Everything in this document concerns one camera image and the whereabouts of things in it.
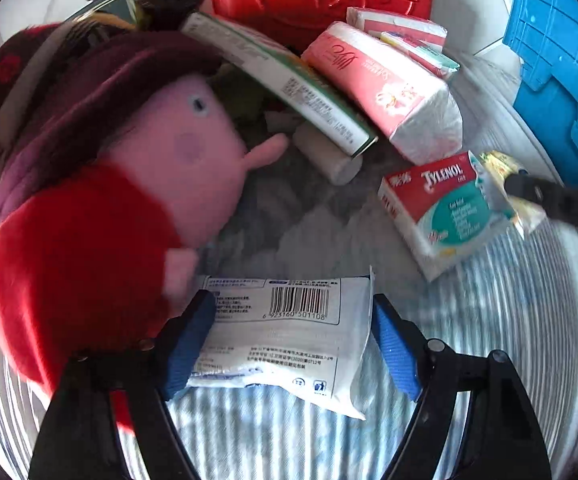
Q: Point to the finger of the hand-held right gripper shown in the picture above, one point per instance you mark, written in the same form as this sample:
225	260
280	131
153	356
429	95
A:
559	205

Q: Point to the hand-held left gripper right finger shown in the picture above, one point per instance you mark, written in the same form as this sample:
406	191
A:
394	355

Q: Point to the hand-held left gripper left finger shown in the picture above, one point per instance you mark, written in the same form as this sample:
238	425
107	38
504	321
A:
189	345

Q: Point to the yellow packet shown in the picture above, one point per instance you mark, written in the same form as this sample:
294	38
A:
494	165

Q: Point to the white plastic packet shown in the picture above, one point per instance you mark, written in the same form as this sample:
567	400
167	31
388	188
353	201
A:
289	340

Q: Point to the blue plastic crate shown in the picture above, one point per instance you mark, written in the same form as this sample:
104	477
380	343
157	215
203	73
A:
559	60

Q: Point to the pig plush red dress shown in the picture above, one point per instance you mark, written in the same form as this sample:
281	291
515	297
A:
94	220

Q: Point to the red white medicine box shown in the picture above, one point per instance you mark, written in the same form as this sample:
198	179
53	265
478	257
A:
429	200

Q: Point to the small colourful tissue pack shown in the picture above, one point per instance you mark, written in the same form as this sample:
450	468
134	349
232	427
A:
424	55

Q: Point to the white roll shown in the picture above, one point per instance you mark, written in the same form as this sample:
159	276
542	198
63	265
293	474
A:
329	157

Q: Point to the large pink tissue pack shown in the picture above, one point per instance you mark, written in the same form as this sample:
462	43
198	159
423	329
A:
379	80

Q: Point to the white red tissue pack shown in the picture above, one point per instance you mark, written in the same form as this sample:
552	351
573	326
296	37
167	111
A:
399	25

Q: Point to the small green plush toy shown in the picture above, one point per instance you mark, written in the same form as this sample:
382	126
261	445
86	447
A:
244	100

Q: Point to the green white medicine box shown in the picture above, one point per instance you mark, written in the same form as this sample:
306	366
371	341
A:
289	85

